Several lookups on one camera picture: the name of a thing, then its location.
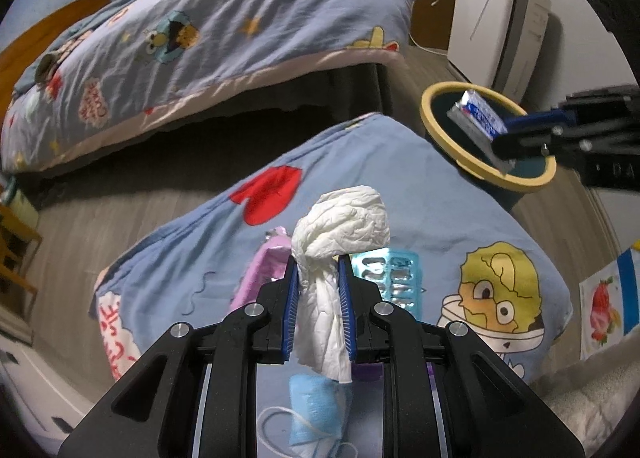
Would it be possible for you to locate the white tissue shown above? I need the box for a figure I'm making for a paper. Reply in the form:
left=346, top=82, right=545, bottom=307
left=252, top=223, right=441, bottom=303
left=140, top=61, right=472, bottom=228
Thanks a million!
left=292, top=186, right=390, bottom=383

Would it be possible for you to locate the yellow-rimmed teal trash bin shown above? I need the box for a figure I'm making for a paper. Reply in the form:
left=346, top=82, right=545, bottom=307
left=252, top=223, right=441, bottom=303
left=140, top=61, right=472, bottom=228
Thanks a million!
left=420, top=80, right=558, bottom=210

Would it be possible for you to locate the teal pill blister pack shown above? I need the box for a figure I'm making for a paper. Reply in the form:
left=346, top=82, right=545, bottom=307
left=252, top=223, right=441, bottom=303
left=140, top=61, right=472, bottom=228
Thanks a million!
left=350, top=248, right=422, bottom=320

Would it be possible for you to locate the pink purple wrapper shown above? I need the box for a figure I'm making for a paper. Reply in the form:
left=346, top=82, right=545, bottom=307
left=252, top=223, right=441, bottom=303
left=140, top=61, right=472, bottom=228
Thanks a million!
left=229, top=227, right=291, bottom=311

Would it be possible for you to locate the light blue face mask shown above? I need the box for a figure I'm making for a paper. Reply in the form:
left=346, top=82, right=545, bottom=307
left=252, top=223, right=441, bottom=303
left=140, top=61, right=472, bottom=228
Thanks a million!
left=256, top=374, right=359, bottom=457

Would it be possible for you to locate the white air purifier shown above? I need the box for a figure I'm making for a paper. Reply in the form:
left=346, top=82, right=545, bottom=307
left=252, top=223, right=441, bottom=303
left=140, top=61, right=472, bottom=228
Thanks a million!
left=447, top=0, right=551, bottom=103

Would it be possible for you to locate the wooden TV cabinet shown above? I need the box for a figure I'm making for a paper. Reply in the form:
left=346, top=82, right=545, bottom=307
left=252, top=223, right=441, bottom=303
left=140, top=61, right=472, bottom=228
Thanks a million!
left=411, top=0, right=454, bottom=50

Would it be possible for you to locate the strawberry print paper box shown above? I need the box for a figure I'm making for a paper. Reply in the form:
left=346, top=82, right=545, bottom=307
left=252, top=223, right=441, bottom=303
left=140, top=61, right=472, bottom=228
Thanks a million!
left=579, top=241, right=640, bottom=360

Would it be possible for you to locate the white fluffy blanket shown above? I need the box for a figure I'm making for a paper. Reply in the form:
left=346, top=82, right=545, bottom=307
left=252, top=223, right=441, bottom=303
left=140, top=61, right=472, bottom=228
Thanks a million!
left=532, top=329, right=639, bottom=457

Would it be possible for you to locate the wooden bedside stool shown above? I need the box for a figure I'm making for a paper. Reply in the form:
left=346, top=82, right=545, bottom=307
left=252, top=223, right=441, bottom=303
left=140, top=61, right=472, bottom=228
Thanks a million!
left=1, top=205, right=42, bottom=299

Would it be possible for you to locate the white green container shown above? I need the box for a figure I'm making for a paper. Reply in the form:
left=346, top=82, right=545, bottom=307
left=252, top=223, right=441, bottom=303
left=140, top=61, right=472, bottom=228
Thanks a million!
left=1, top=177, right=39, bottom=229

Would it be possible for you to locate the blue cartoon bed duvet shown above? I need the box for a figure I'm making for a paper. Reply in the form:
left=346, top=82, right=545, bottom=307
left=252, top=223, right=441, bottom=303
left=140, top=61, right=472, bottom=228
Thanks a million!
left=1, top=0, right=413, bottom=174

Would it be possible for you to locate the wooden bed headboard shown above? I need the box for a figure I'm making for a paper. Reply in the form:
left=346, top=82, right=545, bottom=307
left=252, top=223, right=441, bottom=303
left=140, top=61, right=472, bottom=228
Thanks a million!
left=0, top=0, right=111, bottom=117

